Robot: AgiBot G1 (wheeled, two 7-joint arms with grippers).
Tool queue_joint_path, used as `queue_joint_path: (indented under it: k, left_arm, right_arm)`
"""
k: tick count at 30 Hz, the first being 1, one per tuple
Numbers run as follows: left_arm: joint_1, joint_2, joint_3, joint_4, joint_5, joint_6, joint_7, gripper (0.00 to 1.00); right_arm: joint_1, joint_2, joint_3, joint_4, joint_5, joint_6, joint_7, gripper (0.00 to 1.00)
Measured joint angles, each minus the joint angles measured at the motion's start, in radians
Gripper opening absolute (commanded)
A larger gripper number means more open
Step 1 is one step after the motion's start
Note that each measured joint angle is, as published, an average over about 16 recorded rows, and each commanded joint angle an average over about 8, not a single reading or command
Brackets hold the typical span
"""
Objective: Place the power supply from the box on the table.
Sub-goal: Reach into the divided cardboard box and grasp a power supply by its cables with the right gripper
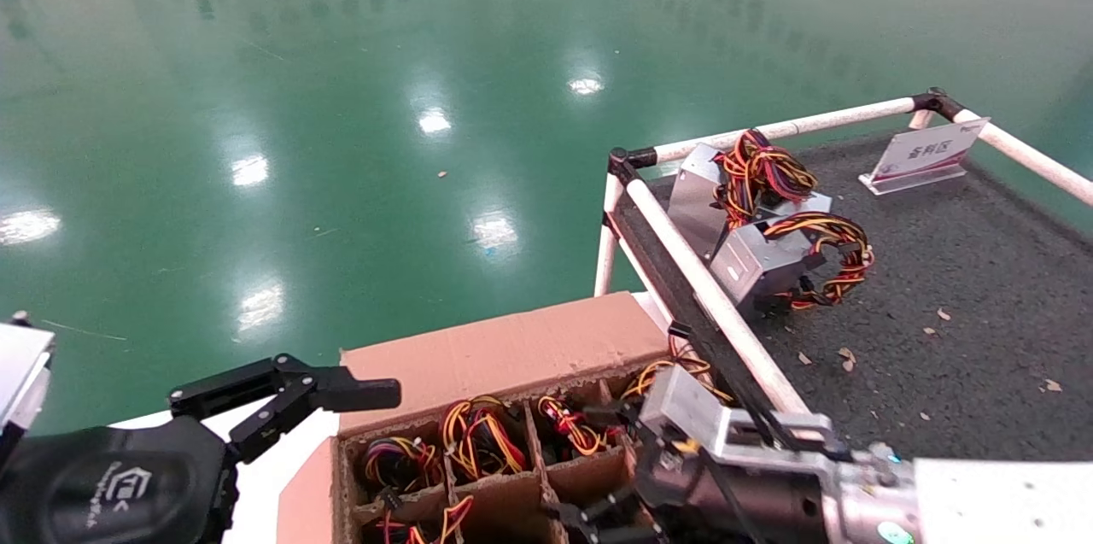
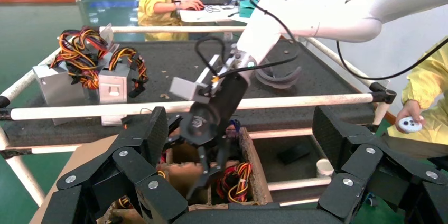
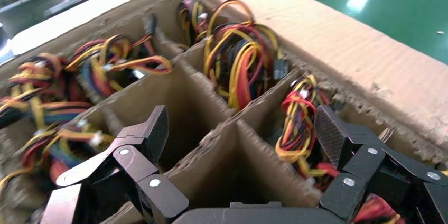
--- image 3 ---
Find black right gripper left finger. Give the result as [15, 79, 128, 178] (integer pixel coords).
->
[40, 105, 190, 224]

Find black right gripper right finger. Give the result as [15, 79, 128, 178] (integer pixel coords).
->
[314, 105, 448, 224]

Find silver power supply with cables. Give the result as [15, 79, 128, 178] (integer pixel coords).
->
[274, 74, 339, 190]

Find cardboard box with dividers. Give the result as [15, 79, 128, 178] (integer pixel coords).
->
[0, 0, 448, 224]

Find white table under box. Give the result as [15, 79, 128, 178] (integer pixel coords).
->
[0, 0, 191, 66]

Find power supply orange pink cables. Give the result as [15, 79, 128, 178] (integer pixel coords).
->
[353, 193, 408, 224]

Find power supply multicolour cables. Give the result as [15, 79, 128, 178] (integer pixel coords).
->
[0, 52, 94, 130]
[0, 120, 115, 199]

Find power supply red orange cables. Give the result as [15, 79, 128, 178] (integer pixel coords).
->
[64, 14, 173, 97]

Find power supply purple black cables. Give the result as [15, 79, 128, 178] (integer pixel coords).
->
[176, 0, 211, 48]

